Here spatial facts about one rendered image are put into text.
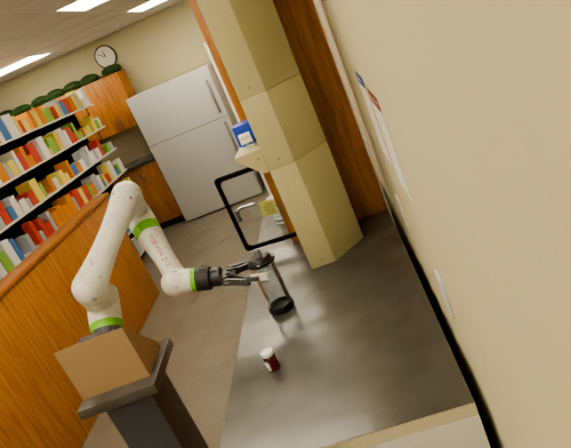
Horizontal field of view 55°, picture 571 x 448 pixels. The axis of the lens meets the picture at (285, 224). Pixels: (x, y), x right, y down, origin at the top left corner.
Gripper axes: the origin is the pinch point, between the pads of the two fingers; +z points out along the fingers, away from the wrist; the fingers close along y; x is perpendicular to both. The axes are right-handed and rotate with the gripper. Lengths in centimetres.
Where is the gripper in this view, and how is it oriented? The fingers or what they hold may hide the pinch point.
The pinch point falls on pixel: (263, 269)
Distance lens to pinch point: 210.1
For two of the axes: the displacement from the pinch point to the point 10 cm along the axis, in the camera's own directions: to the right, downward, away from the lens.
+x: 1.6, 9.2, 3.5
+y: 0.1, -3.6, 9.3
